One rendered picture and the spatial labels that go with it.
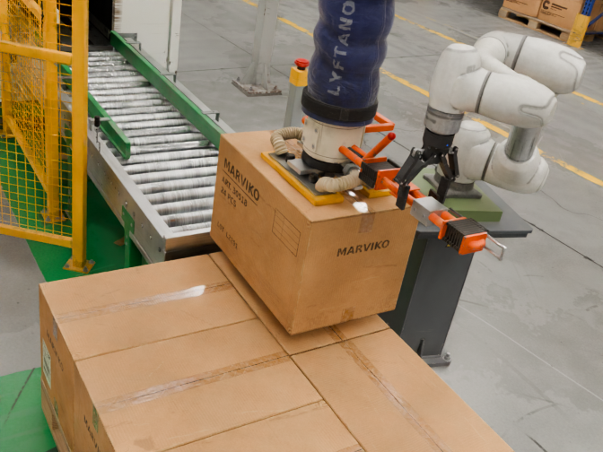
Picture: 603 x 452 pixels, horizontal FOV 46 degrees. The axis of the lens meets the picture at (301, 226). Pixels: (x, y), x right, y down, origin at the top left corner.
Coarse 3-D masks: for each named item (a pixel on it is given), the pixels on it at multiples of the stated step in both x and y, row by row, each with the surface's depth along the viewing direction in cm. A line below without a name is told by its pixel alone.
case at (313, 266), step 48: (240, 144) 233; (288, 144) 239; (240, 192) 231; (288, 192) 208; (240, 240) 236; (288, 240) 208; (336, 240) 204; (384, 240) 215; (288, 288) 212; (336, 288) 215; (384, 288) 227
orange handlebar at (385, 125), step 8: (376, 112) 239; (304, 120) 223; (376, 120) 238; (384, 120) 234; (368, 128) 226; (376, 128) 228; (384, 128) 230; (392, 128) 231; (344, 152) 207; (352, 152) 205; (360, 152) 207; (352, 160) 204; (360, 160) 202; (384, 184) 193; (392, 184) 190; (392, 192) 191; (416, 192) 188; (408, 200) 185; (432, 216) 178; (448, 216) 179; (440, 224) 176; (480, 240) 170; (472, 248) 169; (480, 248) 169
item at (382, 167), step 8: (368, 160) 198; (376, 160) 200; (384, 160) 201; (368, 168) 195; (376, 168) 196; (384, 168) 197; (392, 168) 198; (400, 168) 196; (360, 176) 198; (368, 176) 197; (376, 176) 193; (384, 176) 194; (392, 176) 195; (368, 184) 196; (376, 184) 194
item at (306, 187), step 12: (264, 156) 225; (276, 156) 224; (288, 156) 219; (276, 168) 219; (288, 168) 217; (288, 180) 214; (300, 180) 211; (312, 180) 210; (300, 192) 209; (312, 192) 206; (324, 192) 206; (336, 192) 209
